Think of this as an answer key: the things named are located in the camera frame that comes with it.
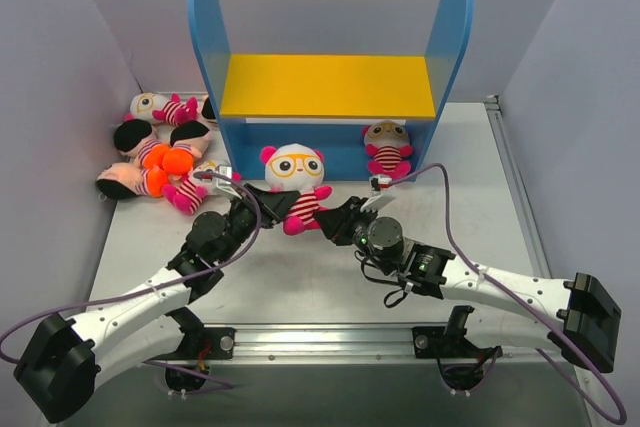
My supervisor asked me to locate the pink plush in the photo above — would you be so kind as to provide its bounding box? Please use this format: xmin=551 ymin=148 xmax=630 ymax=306
xmin=260 ymin=143 xmax=333 ymax=236

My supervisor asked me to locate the white plush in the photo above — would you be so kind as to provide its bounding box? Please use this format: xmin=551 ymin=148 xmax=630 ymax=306
xmin=160 ymin=159 xmax=236 ymax=216
xmin=124 ymin=92 xmax=198 ymax=127
xmin=362 ymin=120 xmax=413 ymax=180

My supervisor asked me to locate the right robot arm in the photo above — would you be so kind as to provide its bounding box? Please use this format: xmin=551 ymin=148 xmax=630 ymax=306
xmin=313 ymin=197 xmax=621 ymax=373

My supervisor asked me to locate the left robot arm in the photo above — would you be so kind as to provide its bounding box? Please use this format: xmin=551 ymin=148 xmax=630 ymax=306
xmin=14 ymin=184 xmax=300 ymax=423

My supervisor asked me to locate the blue and yellow toy shelf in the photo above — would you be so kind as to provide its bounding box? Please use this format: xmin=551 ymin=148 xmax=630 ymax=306
xmin=187 ymin=0 xmax=474 ymax=181

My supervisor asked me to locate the black-haired doll, centre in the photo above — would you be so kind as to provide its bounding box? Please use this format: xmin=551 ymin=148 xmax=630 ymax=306
xmin=162 ymin=120 xmax=212 ymax=176

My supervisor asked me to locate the black-haired doll, lower left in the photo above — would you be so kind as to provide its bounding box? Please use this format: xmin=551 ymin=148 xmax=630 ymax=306
xmin=95 ymin=162 xmax=169 ymax=201

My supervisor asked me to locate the black-haired doll, upper left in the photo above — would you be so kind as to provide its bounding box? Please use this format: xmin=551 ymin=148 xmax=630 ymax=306
xmin=113 ymin=119 xmax=170 ymax=169

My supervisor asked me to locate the white plush, back corner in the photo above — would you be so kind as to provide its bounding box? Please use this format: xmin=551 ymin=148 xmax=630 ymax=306
xmin=124 ymin=92 xmax=198 ymax=127

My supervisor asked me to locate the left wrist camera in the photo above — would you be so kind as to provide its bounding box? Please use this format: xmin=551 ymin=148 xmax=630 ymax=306
xmin=191 ymin=165 xmax=241 ymax=199

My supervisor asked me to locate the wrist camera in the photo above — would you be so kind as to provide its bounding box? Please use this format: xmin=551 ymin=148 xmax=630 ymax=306
xmin=191 ymin=165 xmax=241 ymax=199
xmin=360 ymin=174 xmax=395 ymax=212

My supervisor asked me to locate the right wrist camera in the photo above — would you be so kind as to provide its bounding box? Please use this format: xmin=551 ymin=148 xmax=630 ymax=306
xmin=360 ymin=174 xmax=395 ymax=212

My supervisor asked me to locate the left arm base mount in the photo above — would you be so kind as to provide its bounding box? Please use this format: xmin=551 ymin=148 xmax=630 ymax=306
xmin=161 ymin=307 xmax=236 ymax=360

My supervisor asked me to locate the aluminium front rail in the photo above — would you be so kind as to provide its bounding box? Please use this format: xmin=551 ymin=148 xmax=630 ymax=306
xmin=139 ymin=322 xmax=551 ymax=366

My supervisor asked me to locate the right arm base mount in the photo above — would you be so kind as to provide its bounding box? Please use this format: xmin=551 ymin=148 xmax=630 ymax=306
xmin=412 ymin=305 xmax=503 ymax=361

